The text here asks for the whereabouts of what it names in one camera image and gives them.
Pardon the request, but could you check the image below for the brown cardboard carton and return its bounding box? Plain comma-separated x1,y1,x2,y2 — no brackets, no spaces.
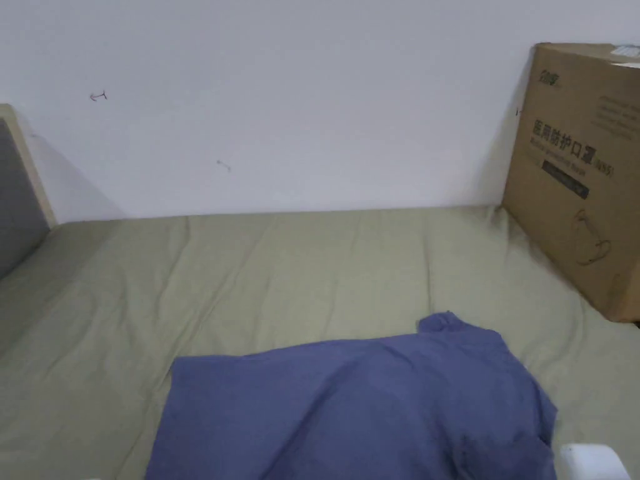
501,42,640,323

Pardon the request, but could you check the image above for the bed with pale green sheet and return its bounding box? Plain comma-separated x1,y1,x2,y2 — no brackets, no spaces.
0,202,640,480

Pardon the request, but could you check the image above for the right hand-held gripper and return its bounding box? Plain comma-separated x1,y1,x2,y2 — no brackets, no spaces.
559,442,629,480

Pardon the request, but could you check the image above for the grey padded headboard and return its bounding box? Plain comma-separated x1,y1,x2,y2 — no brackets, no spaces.
0,104,57,279

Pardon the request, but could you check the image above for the dark blue shirt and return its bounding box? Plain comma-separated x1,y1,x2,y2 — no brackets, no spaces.
144,311,559,480

